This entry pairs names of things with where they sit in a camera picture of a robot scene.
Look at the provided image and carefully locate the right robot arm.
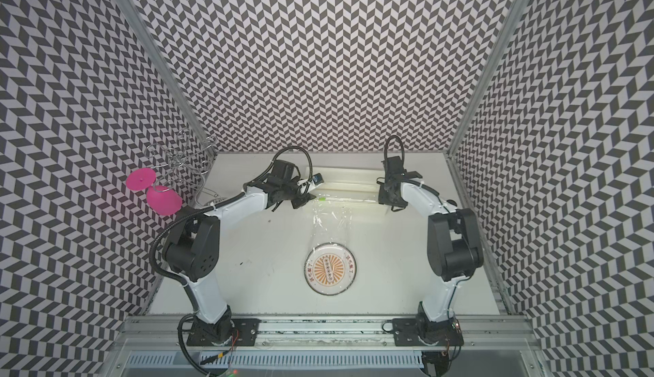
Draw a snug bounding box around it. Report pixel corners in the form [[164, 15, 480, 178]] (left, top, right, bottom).
[[377, 155, 484, 346]]

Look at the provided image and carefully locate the clear plastic wrap sheet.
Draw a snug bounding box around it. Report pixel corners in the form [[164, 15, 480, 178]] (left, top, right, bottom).
[[308, 198, 383, 273]]

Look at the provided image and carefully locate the aluminium corner post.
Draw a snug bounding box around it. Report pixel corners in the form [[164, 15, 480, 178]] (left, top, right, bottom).
[[114, 0, 209, 141], [446, 0, 529, 159]]

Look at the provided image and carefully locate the white plate orange sunburst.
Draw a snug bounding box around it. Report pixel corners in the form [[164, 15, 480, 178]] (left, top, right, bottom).
[[303, 242, 357, 296]]

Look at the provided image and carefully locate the pink plastic wine glass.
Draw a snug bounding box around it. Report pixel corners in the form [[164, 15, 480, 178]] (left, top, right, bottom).
[[126, 167, 183, 216]]

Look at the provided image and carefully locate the chrome wire glass rack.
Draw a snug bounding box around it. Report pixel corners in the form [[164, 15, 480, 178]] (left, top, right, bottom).
[[143, 129, 216, 207]]

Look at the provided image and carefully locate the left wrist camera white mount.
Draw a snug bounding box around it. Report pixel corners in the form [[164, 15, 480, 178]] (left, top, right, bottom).
[[307, 174, 325, 191]]

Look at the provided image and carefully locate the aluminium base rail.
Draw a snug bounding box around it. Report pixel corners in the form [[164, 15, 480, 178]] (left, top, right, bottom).
[[114, 314, 540, 352]]

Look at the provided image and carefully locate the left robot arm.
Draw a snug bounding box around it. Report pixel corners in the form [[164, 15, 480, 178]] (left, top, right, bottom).
[[148, 160, 325, 346]]

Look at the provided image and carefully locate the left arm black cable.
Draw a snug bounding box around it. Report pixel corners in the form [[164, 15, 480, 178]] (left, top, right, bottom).
[[257, 144, 313, 186]]

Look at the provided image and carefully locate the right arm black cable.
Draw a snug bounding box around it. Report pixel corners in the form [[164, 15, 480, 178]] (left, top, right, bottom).
[[382, 134, 405, 161]]

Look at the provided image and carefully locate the aluminium corner post right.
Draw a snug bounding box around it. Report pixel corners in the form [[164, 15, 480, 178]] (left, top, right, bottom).
[[446, 0, 529, 159]]

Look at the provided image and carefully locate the aluminium corner post left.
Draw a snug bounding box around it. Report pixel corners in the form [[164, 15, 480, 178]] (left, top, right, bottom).
[[114, 0, 209, 141]]

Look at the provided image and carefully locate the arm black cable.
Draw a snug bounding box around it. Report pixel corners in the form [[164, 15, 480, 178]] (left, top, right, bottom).
[[382, 134, 405, 161], [257, 144, 313, 186]]

